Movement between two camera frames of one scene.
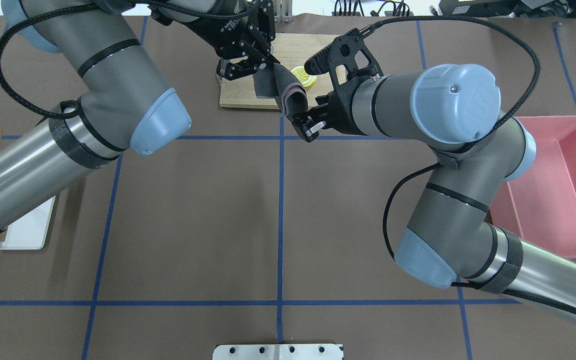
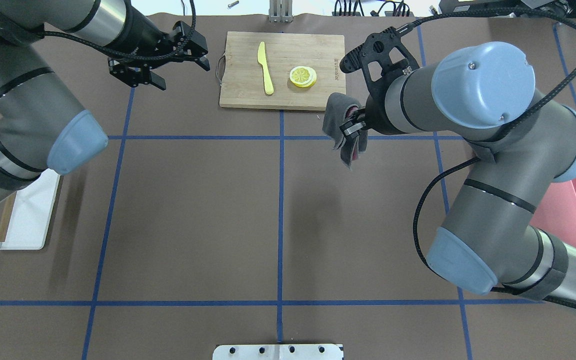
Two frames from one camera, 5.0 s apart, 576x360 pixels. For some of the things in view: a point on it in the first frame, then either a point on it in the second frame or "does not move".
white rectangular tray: x=29 y=231 does not move
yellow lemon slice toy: x=307 y=80 does not move
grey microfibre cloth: x=275 y=81 → x=338 y=107
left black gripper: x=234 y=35 → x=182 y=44
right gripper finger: x=304 y=118 → x=359 y=115
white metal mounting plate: x=307 y=351 does not move
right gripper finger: x=310 y=131 → x=351 y=127
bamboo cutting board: x=291 y=50 does not move
